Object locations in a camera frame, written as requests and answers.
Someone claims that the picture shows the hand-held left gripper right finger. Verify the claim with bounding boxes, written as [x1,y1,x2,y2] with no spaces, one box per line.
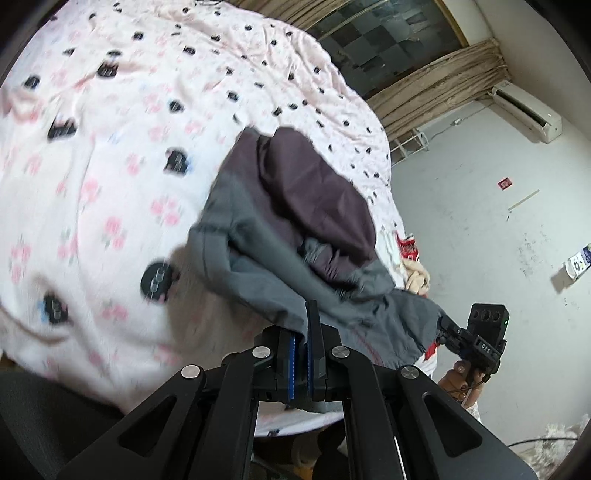
[305,300,539,480]

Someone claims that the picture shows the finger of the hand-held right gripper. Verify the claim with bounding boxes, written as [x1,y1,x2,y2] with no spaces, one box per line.
[436,316,468,347]

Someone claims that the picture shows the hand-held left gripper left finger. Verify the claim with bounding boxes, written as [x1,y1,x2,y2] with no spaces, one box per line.
[55,325,297,480]

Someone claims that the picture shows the purple and grey jacket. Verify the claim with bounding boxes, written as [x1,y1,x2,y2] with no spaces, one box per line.
[187,126,455,414]

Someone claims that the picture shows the person's right hand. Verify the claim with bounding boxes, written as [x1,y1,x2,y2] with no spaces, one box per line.
[438,360,485,407]

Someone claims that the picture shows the red patterned cloth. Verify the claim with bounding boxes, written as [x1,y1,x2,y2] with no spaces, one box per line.
[394,231,419,265]

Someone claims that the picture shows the white and blue packet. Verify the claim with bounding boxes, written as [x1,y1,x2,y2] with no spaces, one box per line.
[562,247,591,281]

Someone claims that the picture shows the white crumpled cloth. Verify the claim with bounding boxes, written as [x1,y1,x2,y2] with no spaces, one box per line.
[542,413,591,446]

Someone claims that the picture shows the white air conditioner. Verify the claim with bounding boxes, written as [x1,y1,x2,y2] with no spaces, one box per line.
[489,80,564,144]

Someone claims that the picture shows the pink printed bed sheet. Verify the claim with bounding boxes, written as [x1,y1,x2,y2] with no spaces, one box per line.
[0,0,437,437]

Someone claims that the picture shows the dark glass window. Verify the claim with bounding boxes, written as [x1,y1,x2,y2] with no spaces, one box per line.
[318,0,469,100]

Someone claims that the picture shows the black cable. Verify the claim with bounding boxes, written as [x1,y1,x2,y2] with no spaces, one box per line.
[508,434,580,452]

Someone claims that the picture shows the white wall strip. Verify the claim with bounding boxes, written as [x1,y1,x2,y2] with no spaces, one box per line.
[508,190,540,212]

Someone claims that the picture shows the white wire rack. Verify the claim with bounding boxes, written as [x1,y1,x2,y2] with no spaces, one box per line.
[390,129,430,163]

